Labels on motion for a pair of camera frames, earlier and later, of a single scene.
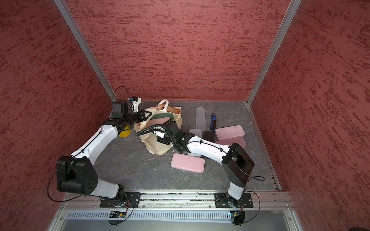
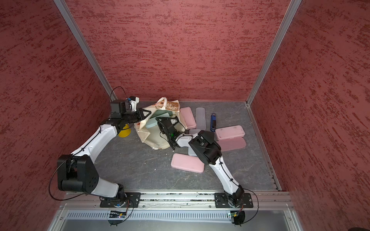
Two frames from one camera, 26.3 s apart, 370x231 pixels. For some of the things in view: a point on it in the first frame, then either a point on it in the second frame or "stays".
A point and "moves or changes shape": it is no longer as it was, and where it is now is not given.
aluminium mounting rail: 197,201 stays
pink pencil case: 188,162 stays
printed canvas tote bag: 161,113 moves or changes shape
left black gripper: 142,117 stays
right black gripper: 163,140 → 161,122
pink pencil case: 157,121 → 187,115
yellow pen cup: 125,133 stays
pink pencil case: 229,142 stays
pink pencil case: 230,132 stays
